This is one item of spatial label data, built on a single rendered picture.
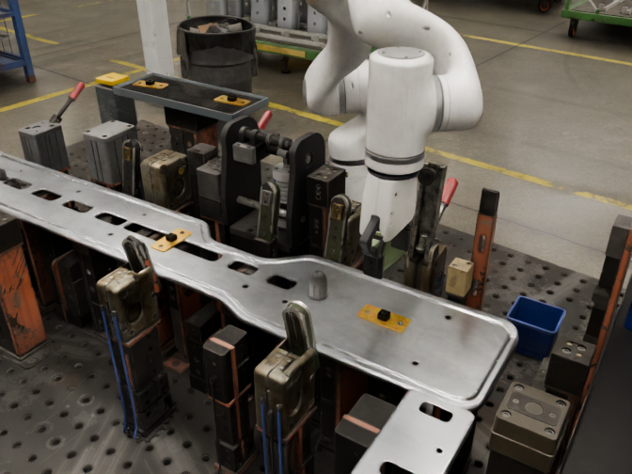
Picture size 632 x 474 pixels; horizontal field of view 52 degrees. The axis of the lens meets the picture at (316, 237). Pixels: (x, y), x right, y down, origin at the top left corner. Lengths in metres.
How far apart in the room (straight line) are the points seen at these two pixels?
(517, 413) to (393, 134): 0.39
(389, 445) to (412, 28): 0.57
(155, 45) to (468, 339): 4.40
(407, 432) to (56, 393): 0.81
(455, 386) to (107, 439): 0.69
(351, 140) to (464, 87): 0.73
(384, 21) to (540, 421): 0.57
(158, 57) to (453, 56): 4.40
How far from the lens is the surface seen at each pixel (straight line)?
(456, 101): 0.89
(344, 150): 1.60
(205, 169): 1.40
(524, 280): 1.77
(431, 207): 1.12
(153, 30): 5.18
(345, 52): 1.41
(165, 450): 1.30
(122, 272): 1.15
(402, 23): 0.96
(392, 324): 1.06
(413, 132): 0.88
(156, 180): 1.45
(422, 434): 0.91
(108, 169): 1.56
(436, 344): 1.04
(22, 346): 1.56
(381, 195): 0.91
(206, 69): 4.16
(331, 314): 1.08
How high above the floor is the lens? 1.67
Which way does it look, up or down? 31 degrees down
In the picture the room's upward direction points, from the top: straight up
